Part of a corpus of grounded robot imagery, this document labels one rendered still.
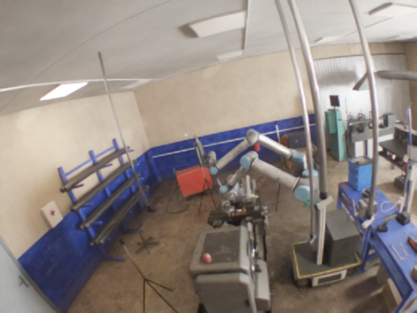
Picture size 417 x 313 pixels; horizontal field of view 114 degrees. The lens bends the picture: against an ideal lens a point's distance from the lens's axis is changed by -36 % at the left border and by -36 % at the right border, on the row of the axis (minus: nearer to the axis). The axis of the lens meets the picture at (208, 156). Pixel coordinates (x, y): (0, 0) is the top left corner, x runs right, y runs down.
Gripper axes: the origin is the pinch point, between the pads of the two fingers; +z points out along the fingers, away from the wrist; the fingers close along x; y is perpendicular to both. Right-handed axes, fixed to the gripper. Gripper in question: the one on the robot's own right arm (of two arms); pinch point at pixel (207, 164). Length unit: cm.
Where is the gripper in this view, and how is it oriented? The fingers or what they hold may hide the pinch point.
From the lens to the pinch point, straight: 217.7
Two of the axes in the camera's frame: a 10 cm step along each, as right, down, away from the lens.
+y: 8.1, 5.8, 0.7
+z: -1.5, 3.3, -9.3
